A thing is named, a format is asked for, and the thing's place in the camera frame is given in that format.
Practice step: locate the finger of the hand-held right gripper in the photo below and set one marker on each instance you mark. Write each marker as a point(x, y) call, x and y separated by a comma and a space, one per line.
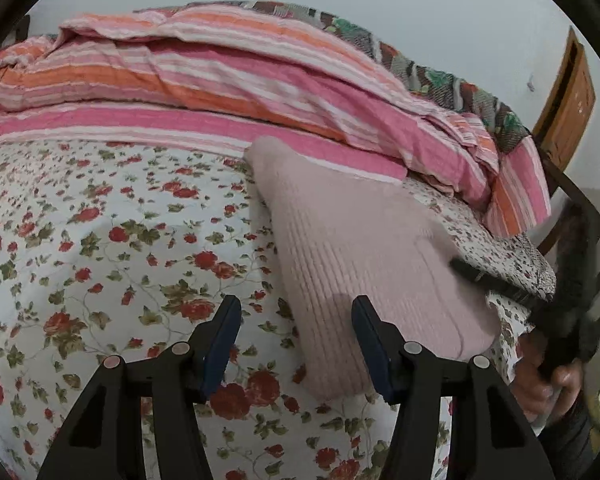
point(490, 282)

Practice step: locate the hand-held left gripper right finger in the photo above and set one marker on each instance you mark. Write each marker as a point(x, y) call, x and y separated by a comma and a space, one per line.
point(372, 355)

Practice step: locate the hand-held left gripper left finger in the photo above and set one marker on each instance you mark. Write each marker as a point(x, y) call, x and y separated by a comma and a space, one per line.
point(225, 350)

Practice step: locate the pink knitted sweater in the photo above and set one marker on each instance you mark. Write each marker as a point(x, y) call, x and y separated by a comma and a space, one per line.
point(360, 260)

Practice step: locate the person's right forearm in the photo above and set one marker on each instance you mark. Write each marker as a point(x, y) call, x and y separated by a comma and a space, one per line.
point(572, 445)

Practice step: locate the person's right hand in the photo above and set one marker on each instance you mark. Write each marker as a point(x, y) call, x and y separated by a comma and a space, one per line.
point(535, 390)

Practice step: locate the small floral print pillow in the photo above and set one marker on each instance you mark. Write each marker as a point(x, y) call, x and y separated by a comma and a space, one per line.
point(495, 250)

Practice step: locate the red floral bedsheet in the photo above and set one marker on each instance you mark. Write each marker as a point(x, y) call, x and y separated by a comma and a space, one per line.
point(105, 260)

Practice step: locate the wooden door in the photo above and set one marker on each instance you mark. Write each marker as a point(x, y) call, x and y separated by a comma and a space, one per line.
point(570, 105)

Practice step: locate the multicolour patterned blanket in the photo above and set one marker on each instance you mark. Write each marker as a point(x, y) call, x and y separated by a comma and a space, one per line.
point(430, 80)

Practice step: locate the pink orange striped quilt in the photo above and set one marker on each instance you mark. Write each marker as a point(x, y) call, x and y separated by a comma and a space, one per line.
point(230, 75)

